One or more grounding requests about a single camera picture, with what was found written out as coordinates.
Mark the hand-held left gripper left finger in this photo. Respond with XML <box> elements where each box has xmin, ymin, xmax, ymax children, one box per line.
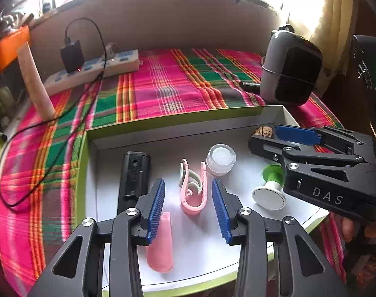
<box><xmin>27</xmin><ymin>178</ymin><xmax>166</xmax><ymax>297</ymax></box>

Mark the black bike light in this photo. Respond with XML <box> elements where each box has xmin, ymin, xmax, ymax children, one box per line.
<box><xmin>117</xmin><ymin>151</ymin><xmax>151</xmax><ymax>220</ymax></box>

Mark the pink tube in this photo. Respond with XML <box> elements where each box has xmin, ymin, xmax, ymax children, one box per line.
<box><xmin>147</xmin><ymin>212</ymin><xmax>174</xmax><ymax>273</ymax></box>

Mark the cream tube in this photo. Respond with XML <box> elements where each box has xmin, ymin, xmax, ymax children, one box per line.
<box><xmin>17</xmin><ymin>42</ymin><xmax>55</xmax><ymax>121</ymax></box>

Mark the small white jar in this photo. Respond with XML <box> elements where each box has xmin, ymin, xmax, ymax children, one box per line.
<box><xmin>206</xmin><ymin>144</ymin><xmax>237</xmax><ymax>177</ymax></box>

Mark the cream heart print curtain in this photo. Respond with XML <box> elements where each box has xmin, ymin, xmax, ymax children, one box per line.
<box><xmin>312</xmin><ymin>0</ymin><xmax>362</xmax><ymax>96</ymax></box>

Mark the person's right hand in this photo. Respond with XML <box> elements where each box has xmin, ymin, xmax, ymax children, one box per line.
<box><xmin>342</xmin><ymin>217</ymin><xmax>376</xmax><ymax>254</ymax></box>

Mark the black charger adapter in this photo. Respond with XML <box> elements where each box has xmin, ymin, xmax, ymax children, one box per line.
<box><xmin>60</xmin><ymin>40</ymin><xmax>85</xmax><ymax>73</ymax></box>

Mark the pink plastic clip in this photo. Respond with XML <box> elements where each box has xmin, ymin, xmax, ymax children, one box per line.
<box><xmin>178</xmin><ymin>158</ymin><xmax>207</xmax><ymax>215</ymax></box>

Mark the black small cylinder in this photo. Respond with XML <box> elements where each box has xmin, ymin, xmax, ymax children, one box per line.
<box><xmin>240</xmin><ymin>81</ymin><xmax>263</xmax><ymax>93</ymax></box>

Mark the green white spool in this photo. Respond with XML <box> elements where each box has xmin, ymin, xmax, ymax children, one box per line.
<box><xmin>252</xmin><ymin>165</ymin><xmax>287</xmax><ymax>211</ymax></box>

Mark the white plug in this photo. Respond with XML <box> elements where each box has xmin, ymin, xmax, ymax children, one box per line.
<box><xmin>104</xmin><ymin>43</ymin><xmax>122</xmax><ymax>61</ymax></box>

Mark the brown walnut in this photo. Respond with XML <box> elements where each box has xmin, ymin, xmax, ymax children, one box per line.
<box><xmin>253</xmin><ymin>125</ymin><xmax>274</xmax><ymax>138</ymax></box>

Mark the clear storage container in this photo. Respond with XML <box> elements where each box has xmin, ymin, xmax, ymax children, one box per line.
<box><xmin>0</xmin><ymin>68</ymin><xmax>34</xmax><ymax>130</ymax></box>

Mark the green white cardboard box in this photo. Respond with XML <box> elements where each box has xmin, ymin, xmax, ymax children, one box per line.
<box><xmin>75</xmin><ymin>105</ymin><xmax>331</xmax><ymax>297</ymax></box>

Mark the white power strip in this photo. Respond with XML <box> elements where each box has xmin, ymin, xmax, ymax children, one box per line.
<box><xmin>44</xmin><ymin>49</ymin><xmax>140</xmax><ymax>96</ymax></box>

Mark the plaid tablecloth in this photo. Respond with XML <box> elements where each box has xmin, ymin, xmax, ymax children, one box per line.
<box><xmin>0</xmin><ymin>48</ymin><xmax>346</xmax><ymax>297</ymax></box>

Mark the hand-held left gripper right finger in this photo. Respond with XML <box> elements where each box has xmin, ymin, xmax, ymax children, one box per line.
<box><xmin>211</xmin><ymin>178</ymin><xmax>351</xmax><ymax>297</ymax></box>

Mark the grey portable heater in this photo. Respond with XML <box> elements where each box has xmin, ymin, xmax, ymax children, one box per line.
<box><xmin>260</xmin><ymin>29</ymin><xmax>324</xmax><ymax>106</ymax></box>

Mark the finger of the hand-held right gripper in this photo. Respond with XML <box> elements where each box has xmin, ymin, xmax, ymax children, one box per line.
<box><xmin>275</xmin><ymin>124</ymin><xmax>374</xmax><ymax>155</ymax></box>
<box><xmin>249</xmin><ymin>134</ymin><xmax>372</xmax><ymax>189</ymax></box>

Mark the black charger cable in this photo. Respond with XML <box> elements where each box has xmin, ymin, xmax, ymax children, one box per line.
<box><xmin>0</xmin><ymin>18</ymin><xmax>109</xmax><ymax>212</ymax></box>

